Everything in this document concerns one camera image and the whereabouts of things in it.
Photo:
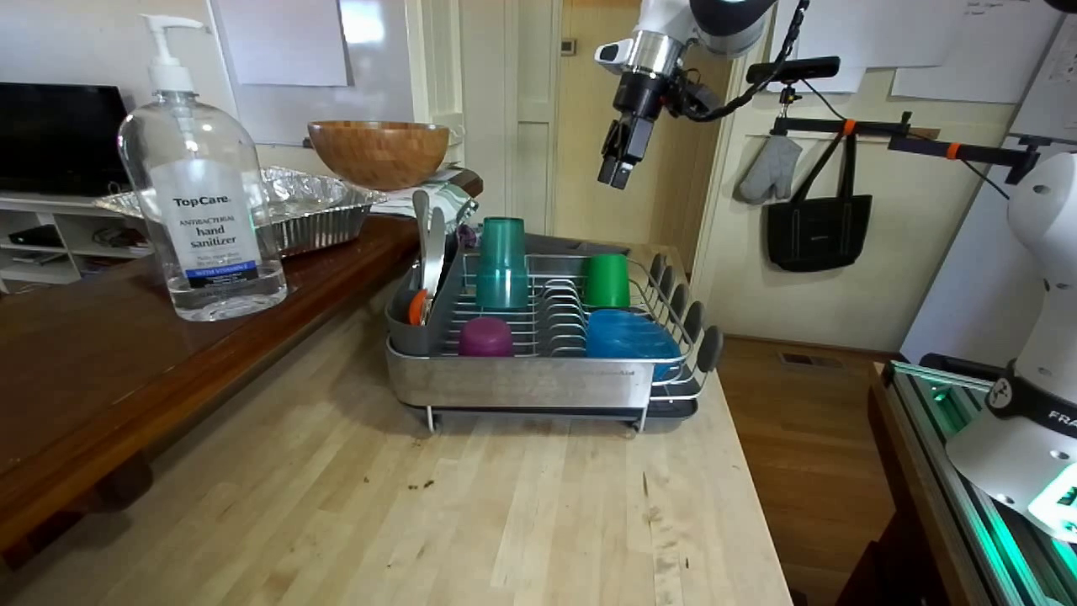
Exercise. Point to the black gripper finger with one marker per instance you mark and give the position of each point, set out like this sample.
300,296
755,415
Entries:
642,141
615,155

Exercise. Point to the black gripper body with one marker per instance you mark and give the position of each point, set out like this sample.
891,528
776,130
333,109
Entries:
644,98

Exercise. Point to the blue plastic bowl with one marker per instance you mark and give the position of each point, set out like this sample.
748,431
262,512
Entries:
626,335

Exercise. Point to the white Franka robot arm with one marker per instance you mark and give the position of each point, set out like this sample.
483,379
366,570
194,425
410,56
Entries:
1056,315

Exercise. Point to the aluminium robot base cart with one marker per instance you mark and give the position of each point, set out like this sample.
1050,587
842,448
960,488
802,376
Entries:
964,527

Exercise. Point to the silver metal serving utensil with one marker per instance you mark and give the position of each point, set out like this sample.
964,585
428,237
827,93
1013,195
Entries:
431,239

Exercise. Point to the brown wooden bowl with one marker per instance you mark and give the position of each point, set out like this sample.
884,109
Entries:
380,153

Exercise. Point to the grey steel dish rack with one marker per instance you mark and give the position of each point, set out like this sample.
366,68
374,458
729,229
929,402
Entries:
515,380

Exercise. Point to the green plastic cup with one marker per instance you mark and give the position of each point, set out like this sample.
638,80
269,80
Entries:
607,279

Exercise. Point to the grey oven mitt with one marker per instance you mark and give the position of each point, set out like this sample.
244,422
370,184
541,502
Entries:
767,168

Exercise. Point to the teal plastic cup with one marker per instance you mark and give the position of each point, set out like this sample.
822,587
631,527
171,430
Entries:
504,265

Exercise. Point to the black tote bag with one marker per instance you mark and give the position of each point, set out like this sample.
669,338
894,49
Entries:
820,229

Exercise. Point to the purple plastic cup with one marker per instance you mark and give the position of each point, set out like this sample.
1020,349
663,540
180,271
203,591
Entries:
486,338

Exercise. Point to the aluminium foil tray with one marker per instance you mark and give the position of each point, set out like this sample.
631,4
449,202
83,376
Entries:
309,213

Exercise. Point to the white paper sheet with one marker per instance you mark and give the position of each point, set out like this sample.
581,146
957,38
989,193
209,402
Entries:
976,46
281,38

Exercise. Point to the white board panel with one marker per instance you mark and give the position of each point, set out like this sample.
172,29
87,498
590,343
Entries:
976,279

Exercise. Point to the clear hand sanitizer bottle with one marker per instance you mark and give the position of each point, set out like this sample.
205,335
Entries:
203,222

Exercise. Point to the black computer monitor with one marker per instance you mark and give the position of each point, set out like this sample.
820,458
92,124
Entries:
63,138

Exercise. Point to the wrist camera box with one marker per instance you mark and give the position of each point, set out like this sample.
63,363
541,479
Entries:
616,56

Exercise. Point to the black bar camera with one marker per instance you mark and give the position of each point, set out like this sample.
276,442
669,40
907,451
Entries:
793,68

